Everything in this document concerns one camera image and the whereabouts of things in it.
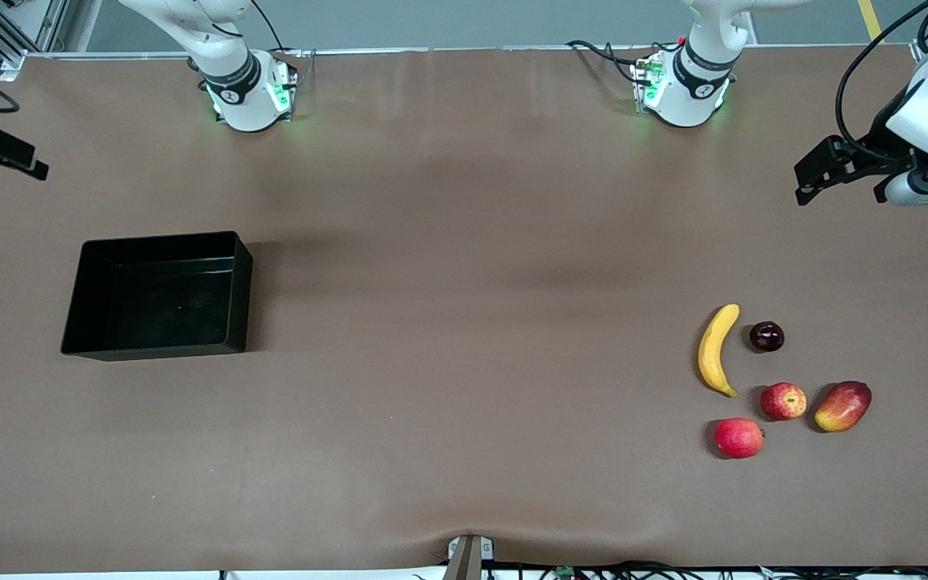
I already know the red pomegranate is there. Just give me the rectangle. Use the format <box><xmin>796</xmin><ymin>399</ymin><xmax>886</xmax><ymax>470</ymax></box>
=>
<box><xmin>713</xmin><ymin>416</ymin><xmax>767</xmax><ymax>460</ymax></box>

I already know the dark purple plum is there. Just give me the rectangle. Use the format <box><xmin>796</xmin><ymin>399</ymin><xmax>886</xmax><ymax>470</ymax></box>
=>
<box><xmin>748</xmin><ymin>321</ymin><xmax>785</xmax><ymax>354</ymax></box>

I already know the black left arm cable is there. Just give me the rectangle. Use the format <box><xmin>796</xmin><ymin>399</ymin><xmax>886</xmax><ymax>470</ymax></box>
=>
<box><xmin>835</xmin><ymin>0</ymin><xmax>928</xmax><ymax>162</ymax></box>

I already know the red yellow mango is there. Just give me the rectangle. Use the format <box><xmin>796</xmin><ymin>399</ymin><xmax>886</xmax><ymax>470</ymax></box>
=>
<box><xmin>814</xmin><ymin>380</ymin><xmax>873</xmax><ymax>433</ymax></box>

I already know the yellow banana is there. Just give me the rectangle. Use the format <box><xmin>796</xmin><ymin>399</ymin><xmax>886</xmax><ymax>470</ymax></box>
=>
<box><xmin>698</xmin><ymin>303</ymin><xmax>741</xmax><ymax>399</ymax></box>

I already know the black plastic box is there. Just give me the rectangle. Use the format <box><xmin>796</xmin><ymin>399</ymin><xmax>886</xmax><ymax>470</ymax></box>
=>
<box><xmin>60</xmin><ymin>231</ymin><xmax>254</xmax><ymax>362</ymax></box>

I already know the black right base cable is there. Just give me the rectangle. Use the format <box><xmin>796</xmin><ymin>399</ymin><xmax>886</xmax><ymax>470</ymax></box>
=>
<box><xmin>248</xmin><ymin>0</ymin><xmax>304</xmax><ymax>57</ymax></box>

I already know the black base cable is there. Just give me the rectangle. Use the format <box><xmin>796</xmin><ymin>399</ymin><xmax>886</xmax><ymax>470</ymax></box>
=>
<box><xmin>248</xmin><ymin>0</ymin><xmax>304</xmax><ymax>57</ymax></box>
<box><xmin>566</xmin><ymin>39</ymin><xmax>660</xmax><ymax>86</ymax></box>

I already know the black left base cable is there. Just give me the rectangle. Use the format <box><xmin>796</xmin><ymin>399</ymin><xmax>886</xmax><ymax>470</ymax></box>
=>
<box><xmin>566</xmin><ymin>39</ymin><xmax>660</xmax><ymax>86</ymax></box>

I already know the yellow floor tape strip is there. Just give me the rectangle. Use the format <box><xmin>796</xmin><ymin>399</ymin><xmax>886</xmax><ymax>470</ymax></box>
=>
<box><xmin>857</xmin><ymin>0</ymin><xmax>884</xmax><ymax>41</ymax></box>

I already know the red yellow apple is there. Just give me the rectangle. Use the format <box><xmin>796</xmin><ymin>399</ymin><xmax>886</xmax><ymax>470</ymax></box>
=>
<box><xmin>760</xmin><ymin>382</ymin><xmax>808</xmax><ymax>422</ymax></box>

